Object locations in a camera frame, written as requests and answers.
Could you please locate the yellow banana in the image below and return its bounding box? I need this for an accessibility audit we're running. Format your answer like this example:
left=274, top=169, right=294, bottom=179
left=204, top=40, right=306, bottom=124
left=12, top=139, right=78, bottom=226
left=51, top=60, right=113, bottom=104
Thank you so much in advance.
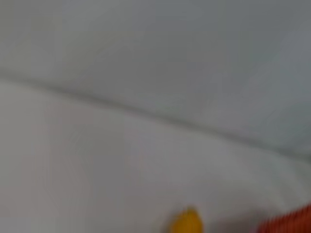
left=167, top=206, right=204, bottom=233

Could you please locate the orange woven plastic basket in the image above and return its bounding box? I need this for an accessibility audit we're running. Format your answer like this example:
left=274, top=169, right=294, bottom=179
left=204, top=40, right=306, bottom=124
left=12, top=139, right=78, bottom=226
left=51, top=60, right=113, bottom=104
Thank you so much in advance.
left=257, top=203, right=311, bottom=233

